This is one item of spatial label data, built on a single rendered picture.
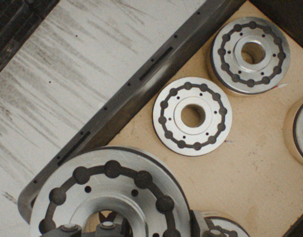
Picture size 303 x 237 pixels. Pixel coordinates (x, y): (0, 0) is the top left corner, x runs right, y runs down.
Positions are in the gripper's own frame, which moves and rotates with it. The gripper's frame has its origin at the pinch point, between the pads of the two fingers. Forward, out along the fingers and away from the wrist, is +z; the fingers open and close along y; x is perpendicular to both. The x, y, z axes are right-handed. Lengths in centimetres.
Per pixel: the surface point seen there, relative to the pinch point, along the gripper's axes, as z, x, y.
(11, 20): 62, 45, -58
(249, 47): 14.9, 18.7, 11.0
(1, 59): 71, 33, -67
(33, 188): 6.8, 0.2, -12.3
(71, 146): 6.8, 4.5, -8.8
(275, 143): 16.7, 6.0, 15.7
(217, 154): 16.8, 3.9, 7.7
